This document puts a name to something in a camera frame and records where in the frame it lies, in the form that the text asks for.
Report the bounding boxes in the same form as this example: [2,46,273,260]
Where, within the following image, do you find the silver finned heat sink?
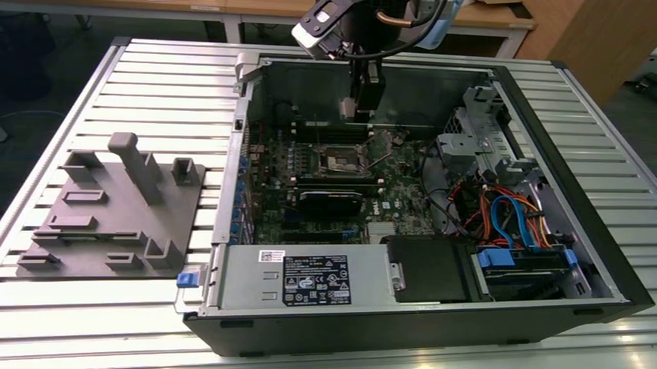
[367,221,400,236]

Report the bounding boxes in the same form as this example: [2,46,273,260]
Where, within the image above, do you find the black expansion slot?
[278,230,369,244]

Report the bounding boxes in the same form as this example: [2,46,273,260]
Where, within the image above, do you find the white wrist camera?
[290,0,355,62]

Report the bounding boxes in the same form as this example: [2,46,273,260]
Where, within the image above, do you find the green motherboard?
[245,115,441,245]

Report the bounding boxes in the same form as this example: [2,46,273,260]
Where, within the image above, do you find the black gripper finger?
[347,57,361,101]
[355,61,384,124]

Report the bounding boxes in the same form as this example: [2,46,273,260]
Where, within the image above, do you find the black graphics card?
[294,190,365,219]

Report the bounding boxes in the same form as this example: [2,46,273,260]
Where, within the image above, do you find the brown wooden cabinet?
[516,0,657,107]

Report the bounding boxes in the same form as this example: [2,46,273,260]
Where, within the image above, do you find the CPU socket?
[312,144,379,178]

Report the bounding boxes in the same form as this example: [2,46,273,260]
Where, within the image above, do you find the blue wire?
[488,194,540,253]

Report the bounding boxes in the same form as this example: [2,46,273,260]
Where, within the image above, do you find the grey metal drive cage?
[433,86,546,185]

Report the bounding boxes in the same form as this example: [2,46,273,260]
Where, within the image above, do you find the black PC case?
[173,52,654,358]

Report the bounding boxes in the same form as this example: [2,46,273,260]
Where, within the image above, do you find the grey power supply unit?
[200,244,400,309]

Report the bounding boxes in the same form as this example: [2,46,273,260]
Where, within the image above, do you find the black wire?
[419,145,465,236]

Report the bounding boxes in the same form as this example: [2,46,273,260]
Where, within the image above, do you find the hard disk in blue carrier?
[473,245,579,303]

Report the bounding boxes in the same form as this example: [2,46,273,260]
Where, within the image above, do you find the desk with white frame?
[0,0,241,43]
[220,0,537,58]

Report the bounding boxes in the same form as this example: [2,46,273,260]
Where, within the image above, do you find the metal socket cover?
[360,128,409,162]

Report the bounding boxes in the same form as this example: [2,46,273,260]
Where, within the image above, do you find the grey parts rack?
[14,132,209,278]

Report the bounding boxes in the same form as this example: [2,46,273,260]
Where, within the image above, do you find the orange wire bundle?
[463,183,507,247]
[512,194,564,250]

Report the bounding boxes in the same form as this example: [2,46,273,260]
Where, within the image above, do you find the black plastic shroud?
[379,234,483,304]

